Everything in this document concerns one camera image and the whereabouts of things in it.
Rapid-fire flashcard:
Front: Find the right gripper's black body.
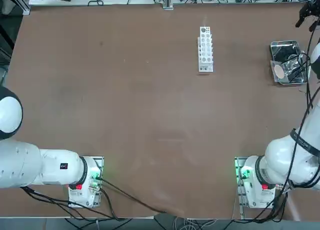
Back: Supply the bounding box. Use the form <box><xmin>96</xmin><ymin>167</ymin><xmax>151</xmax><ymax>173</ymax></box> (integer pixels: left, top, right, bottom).
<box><xmin>302</xmin><ymin>0</ymin><xmax>320</xmax><ymax>17</ymax></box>

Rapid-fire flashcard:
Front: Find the stainless steel tray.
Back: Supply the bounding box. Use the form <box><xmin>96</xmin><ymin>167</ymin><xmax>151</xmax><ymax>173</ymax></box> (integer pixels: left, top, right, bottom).
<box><xmin>269</xmin><ymin>40</ymin><xmax>309</xmax><ymax>86</ymax></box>

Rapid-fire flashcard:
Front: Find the white test tube rack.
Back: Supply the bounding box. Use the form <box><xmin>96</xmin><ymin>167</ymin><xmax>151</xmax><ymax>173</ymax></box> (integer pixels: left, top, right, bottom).
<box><xmin>197</xmin><ymin>25</ymin><xmax>215</xmax><ymax>73</ymax></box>

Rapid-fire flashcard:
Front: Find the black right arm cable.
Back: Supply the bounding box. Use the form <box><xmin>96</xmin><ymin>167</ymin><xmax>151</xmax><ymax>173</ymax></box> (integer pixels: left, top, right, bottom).
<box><xmin>273</xmin><ymin>25</ymin><xmax>320</xmax><ymax>218</ymax></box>

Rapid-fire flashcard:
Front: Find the black left arm base cable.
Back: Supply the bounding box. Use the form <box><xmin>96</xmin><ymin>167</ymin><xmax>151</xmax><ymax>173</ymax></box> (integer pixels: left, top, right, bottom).
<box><xmin>96</xmin><ymin>175</ymin><xmax>169</xmax><ymax>214</ymax></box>

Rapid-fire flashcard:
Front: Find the aluminium corner rail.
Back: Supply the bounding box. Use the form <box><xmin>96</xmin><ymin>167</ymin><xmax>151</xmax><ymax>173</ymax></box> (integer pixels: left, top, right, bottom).
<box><xmin>7</xmin><ymin>0</ymin><xmax>31</xmax><ymax>15</ymax></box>

